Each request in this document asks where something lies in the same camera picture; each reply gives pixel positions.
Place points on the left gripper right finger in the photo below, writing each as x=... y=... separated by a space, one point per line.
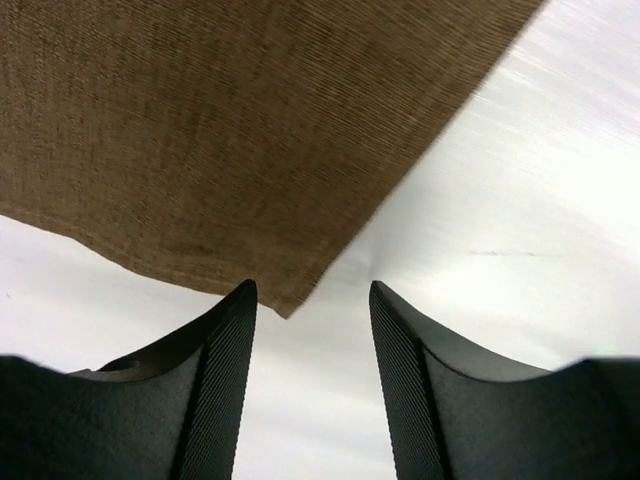
x=457 y=410

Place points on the brown cloth napkin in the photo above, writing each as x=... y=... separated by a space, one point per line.
x=203 y=143

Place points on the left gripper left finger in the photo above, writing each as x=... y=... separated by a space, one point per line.
x=170 y=410

